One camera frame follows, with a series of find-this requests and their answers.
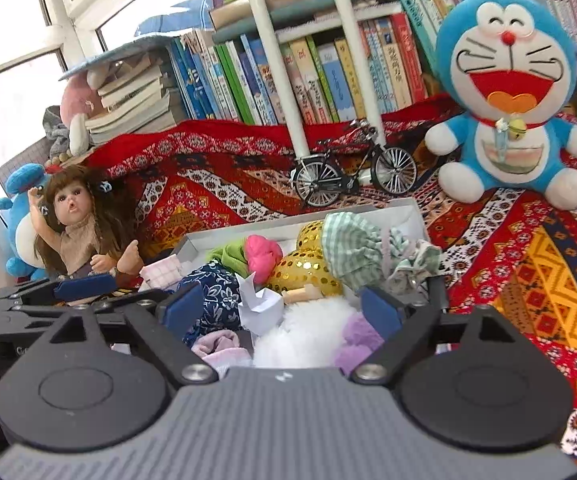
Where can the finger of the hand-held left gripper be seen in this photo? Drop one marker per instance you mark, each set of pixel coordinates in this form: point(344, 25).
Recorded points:
point(83, 287)
point(118, 305)

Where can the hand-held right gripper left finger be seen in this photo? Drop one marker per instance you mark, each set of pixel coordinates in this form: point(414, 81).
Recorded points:
point(181, 310)

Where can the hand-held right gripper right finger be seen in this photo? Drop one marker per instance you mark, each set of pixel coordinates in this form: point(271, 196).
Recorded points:
point(381, 310)

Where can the dark blue floral cloth bag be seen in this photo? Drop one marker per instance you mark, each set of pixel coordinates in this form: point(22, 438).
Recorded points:
point(216, 300)

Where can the purple plush toy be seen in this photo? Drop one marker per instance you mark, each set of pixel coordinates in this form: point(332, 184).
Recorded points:
point(356, 340)

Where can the pale pink sock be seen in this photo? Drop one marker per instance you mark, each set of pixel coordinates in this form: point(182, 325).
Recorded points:
point(223, 355)

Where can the green striped cloth bonnet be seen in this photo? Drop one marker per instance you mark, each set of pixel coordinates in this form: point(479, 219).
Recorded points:
point(358, 245)

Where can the white paper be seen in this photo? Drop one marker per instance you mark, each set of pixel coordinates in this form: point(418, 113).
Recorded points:
point(261, 310)

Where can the white fluffy plush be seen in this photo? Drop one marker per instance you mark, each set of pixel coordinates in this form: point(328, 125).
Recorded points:
point(298, 340)

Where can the yellow sequin plush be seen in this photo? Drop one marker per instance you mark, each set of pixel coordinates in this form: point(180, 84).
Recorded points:
point(303, 265)

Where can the pink scrunchie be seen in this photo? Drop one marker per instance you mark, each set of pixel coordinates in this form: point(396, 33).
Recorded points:
point(263, 255)

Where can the white shallow box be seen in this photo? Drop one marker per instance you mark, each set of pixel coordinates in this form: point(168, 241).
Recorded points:
point(393, 210)

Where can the brown-haired baby doll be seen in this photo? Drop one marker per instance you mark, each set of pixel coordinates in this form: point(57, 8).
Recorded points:
point(76, 240)

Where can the blue white round plush toy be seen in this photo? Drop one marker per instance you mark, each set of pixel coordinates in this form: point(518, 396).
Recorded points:
point(18, 230)

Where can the grey grid board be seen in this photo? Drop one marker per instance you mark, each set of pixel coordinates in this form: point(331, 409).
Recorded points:
point(23, 162)

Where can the miniature black bicycle model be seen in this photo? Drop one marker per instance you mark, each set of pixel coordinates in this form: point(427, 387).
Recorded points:
point(313, 182)

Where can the grey knitted toy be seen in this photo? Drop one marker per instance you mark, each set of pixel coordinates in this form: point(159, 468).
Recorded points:
point(56, 132)

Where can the pink white plush toy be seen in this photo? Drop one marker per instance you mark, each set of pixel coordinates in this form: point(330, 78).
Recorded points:
point(76, 105)

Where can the stack of paperback books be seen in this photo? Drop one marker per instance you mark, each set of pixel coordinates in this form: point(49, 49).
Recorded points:
point(128, 105)

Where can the blue thin folder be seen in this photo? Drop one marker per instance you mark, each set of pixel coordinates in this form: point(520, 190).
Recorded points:
point(118, 57)

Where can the blue cat plush toy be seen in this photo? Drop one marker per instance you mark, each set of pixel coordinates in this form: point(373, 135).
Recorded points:
point(508, 110)

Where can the row of shelf books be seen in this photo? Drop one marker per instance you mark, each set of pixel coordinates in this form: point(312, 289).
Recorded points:
point(318, 75)

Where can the white shelf post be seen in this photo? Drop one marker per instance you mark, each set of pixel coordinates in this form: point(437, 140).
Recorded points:
point(278, 75)
point(353, 45)

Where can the white window frame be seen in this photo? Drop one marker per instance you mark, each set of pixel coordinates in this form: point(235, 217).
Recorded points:
point(83, 7)

